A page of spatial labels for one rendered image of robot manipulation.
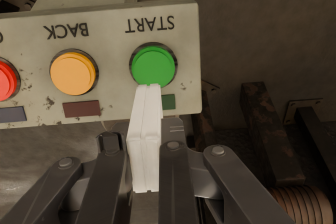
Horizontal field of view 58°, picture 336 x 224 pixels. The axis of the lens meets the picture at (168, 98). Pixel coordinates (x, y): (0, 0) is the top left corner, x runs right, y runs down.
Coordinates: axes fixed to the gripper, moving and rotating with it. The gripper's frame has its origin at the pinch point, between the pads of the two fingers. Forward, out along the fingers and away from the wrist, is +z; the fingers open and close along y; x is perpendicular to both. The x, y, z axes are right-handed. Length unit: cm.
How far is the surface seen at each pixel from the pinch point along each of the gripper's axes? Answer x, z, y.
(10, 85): -0.6, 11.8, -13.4
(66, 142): -56, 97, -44
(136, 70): 0.0, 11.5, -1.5
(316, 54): -22, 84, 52
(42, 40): 3.1, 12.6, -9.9
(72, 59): 1.4, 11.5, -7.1
